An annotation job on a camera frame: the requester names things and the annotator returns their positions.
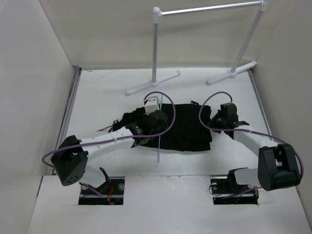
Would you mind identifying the black trousers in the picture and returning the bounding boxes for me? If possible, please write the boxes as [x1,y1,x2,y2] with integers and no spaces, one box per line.
[98,101,212,152]

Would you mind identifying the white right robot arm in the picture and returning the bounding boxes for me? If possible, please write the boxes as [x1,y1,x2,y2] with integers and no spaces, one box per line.
[208,103,301,193]

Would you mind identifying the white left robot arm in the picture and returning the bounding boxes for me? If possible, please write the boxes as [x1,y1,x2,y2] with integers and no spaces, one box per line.
[51,110,168,195]

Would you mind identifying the white clothes rack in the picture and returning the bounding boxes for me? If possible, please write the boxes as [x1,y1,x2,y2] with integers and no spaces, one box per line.
[125,0,269,95]

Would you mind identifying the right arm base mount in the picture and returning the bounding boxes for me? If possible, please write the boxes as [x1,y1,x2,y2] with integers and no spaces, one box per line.
[209,169,259,205]

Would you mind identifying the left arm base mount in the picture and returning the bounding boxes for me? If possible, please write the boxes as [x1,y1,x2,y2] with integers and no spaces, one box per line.
[78,167,125,206]

